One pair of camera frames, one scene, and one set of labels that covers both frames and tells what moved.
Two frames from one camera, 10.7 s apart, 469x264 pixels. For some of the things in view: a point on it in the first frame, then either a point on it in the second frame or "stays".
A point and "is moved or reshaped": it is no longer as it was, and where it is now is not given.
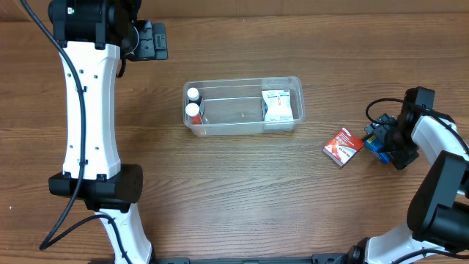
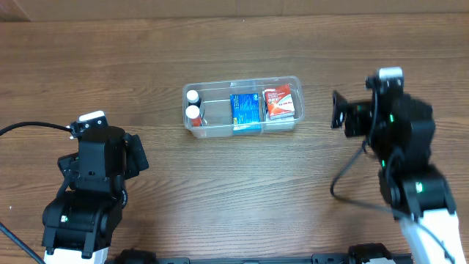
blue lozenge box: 375,147 is moved or reshaped
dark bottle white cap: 193,96 stays
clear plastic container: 242,105 stays
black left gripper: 147,42 to 138,155
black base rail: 315,258 stays
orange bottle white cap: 192,110 stays
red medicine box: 343,147 to 280,100
